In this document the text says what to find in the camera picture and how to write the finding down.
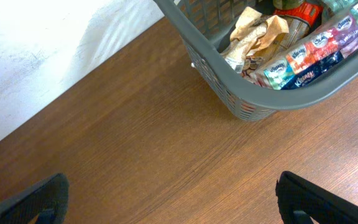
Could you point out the mint green wipes packet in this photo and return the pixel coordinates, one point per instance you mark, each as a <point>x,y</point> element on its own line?
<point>332,7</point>

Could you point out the beige paper snack bag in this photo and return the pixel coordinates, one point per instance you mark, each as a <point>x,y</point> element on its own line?
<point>252,33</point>

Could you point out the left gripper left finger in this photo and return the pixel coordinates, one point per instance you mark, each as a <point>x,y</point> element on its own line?
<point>44,202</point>

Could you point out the orange spaghetti packet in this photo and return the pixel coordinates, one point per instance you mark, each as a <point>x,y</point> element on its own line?
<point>300,20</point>

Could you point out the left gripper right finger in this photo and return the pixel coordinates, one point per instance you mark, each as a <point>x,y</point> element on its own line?
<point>301,201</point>

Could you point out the grey plastic shopping basket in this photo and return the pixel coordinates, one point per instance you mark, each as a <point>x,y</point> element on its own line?
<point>204,27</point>

